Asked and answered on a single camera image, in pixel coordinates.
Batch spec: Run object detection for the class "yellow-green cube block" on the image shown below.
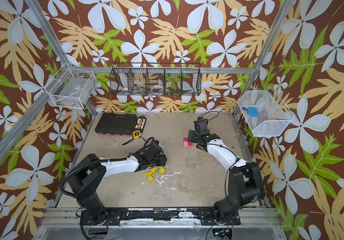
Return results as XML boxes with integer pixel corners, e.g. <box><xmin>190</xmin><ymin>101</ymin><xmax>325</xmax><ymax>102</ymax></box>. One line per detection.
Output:
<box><xmin>159</xmin><ymin>167</ymin><xmax>166</xmax><ymax>175</ymax></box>

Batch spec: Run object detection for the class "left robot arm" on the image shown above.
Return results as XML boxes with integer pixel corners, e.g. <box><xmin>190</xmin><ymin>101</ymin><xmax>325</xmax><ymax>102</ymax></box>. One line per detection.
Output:
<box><xmin>59</xmin><ymin>138</ymin><xmax>167</xmax><ymax>225</ymax></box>

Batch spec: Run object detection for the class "yellow arch block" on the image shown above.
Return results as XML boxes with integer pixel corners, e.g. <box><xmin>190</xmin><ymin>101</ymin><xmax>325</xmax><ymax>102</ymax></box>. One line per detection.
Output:
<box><xmin>146</xmin><ymin>167</ymin><xmax>157</xmax><ymax>177</ymax></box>

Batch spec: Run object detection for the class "yellow cube block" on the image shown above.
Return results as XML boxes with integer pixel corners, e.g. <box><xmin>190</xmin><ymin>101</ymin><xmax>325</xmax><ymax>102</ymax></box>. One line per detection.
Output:
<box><xmin>147</xmin><ymin>176</ymin><xmax>154</xmax><ymax>183</ymax></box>

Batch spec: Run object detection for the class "yellow tape measure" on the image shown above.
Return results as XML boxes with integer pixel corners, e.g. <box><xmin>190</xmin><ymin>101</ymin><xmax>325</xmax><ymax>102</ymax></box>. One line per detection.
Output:
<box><xmin>133</xmin><ymin>131</ymin><xmax>142</xmax><ymax>139</ymax></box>

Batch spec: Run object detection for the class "black tool case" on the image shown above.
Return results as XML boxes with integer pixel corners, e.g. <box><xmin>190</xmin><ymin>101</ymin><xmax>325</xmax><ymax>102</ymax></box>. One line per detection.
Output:
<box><xmin>95</xmin><ymin>113</ymin><xmax>137</xmax><ymax>136</ymax></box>

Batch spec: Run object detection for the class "blue object in basket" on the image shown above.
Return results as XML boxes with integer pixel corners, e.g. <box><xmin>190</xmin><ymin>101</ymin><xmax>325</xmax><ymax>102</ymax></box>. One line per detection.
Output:
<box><xmin>242</xmin><ymin>107</ymin><xmax>258</xmax><ymax>117</ymax></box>

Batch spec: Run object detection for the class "white mesh basket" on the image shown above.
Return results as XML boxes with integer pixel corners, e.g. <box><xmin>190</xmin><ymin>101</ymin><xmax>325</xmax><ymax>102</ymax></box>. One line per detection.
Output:
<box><xmin>238</xmin><ymin>87</ymin><xmax>295</xmax><ymax>138</ymax></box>

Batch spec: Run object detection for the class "electronics board with led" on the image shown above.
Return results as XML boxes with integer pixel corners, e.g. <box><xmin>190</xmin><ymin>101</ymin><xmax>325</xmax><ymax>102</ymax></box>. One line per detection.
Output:
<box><xmin>212</xmin><ymin>228</ymin><xmax>233</xmax><ymax>240</ymax></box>

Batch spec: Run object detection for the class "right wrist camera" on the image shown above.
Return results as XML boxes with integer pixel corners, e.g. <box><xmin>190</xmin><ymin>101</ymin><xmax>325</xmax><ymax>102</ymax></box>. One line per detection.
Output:
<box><xmin>194</xmin><ymin>117</ymin><xmax>209</xmax><ymax>135</ymax></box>

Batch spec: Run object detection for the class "red black cable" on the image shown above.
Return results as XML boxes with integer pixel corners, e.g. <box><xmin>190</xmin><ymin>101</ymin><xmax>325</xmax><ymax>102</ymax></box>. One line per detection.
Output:
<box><xmin>122</xmin><ymin>134</ymin><xmax>149</xmax><ymax>147</ymax></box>

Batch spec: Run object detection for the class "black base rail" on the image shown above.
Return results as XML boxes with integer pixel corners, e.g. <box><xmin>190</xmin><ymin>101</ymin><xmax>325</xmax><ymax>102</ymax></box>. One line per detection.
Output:
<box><xmin>80</xmin><ymin>207</ymin><xmax>241</xmax><ymax>227</ymax></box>

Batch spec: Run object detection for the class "black wire basket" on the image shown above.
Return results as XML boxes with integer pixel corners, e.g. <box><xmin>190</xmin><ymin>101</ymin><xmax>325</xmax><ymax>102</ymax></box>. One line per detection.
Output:
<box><xmin>108</xmin><ymin>63</ymin><xmax>202</xmax><ymax>96</ymax></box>

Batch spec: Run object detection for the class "white wire basket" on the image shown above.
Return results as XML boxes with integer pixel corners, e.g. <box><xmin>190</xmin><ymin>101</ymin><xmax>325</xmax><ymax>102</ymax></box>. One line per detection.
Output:
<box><xmin>45</xmin><ymin>64</ymin><xmax>97</xmax><ymax>109</ymax></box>

